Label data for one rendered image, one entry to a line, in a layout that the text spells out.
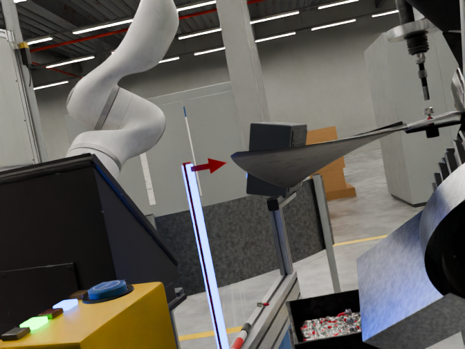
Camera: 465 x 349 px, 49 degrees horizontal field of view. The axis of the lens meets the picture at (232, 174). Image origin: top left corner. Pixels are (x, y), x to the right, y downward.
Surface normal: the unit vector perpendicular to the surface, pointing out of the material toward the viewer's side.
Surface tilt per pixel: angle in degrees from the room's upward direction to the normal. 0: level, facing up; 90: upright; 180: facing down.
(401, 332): 130
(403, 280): 55
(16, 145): 90
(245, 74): 90
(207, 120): 90
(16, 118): 90
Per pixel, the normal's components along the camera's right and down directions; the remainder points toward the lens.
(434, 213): -0.99, -0.17
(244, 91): -0.09, 0.07
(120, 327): 0.94, -0.16
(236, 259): 0.40, -0.03
